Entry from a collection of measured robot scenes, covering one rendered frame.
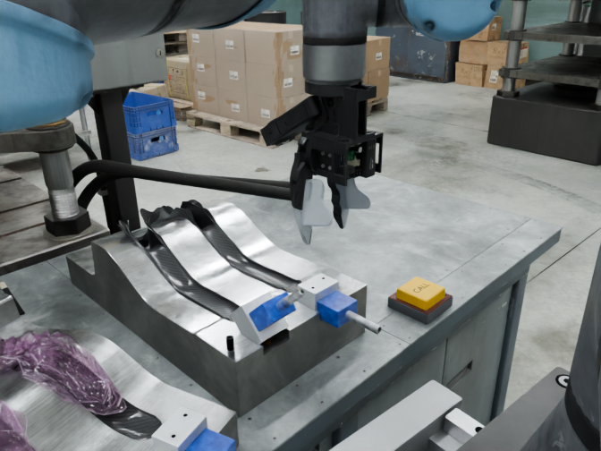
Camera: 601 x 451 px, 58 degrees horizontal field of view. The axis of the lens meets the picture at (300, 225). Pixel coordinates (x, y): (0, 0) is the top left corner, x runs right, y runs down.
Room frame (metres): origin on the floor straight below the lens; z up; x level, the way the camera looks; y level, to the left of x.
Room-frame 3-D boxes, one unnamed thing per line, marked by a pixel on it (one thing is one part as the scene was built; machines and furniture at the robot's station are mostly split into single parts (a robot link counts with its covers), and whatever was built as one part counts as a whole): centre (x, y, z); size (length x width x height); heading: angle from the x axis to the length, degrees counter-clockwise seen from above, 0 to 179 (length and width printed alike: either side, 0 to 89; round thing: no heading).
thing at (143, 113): (4.51, 1.36, 0.32); 0.60 x 0.41 x 0.22; 49
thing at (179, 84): (6.07, 1.13, 0.34); 0.63 x 0.45 x 0.40; 42
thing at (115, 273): (0.82, 0.17, 0.87); 0.50 x 0.26 x 0.14; 45
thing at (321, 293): (0.66, -0.06, 0.89); 0.13 x 0.05 x 0.05; 44
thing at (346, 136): (0.67, -0.05, 1.15); 0.09 x 0.08 x 0.12; 45
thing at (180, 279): (0.80, 0.16, 0.92); 0.35 x 0.16 x 0.09; 45
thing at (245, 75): (5.16, 0.39, 0.47); 1.22 x 0.80 x 0.94; 46
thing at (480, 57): (7.15, -2.45, 0.42); 0.86 x 0.33 x 0.83; 42
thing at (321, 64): (0.67, -0.05, 1.23); 0.08 x 0.08 x 0.05
